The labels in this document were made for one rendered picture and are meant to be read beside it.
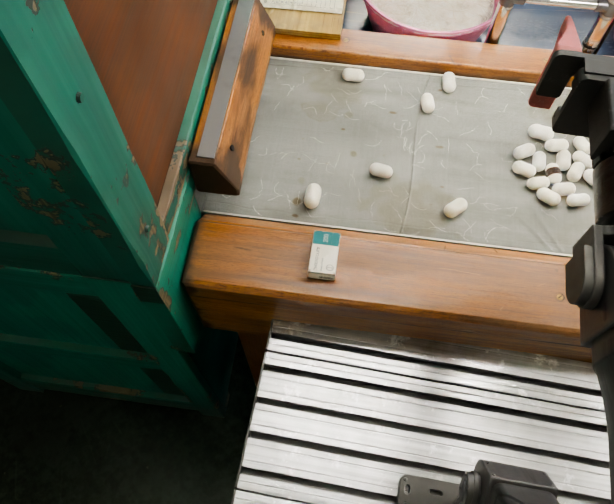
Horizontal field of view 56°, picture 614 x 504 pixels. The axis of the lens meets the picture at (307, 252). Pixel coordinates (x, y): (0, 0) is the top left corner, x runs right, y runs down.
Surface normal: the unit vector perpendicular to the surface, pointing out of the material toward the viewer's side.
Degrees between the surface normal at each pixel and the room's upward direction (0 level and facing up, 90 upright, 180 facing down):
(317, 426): 0
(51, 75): 90
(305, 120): 0
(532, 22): 0
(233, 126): 67
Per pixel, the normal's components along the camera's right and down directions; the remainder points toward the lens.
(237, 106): 0.91, -0.06
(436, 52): 0.00, -0.44
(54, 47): 0.99, 0.12
